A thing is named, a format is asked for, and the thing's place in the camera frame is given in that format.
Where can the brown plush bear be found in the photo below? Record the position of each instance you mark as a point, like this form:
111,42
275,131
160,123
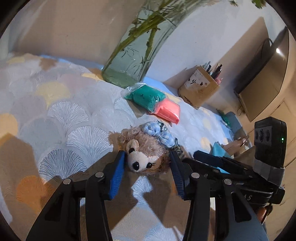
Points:
148,154

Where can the scallop patterned blanket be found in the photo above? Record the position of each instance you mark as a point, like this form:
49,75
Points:
69,115

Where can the cardboard pen holder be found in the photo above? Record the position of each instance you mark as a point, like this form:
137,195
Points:
196,90

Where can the pink clay packet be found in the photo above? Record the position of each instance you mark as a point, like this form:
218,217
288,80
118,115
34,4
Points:
168,111

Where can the green clay packet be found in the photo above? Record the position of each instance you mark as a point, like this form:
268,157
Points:
145,97

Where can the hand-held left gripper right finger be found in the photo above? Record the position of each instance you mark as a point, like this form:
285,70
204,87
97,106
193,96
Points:
177,178

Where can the black flat television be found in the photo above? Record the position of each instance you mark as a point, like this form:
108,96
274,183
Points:
266,81

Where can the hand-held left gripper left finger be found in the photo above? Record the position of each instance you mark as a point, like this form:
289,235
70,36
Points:
116,176

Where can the teal paper box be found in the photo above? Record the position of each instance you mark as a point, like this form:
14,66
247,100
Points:
219,150

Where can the clear glass vase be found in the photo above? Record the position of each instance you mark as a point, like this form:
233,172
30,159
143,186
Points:
129,69

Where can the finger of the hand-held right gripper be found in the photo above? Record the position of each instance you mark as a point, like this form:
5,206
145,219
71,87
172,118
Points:
240,169
208,158

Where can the bundle of pens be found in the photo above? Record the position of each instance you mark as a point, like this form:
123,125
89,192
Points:
214,70

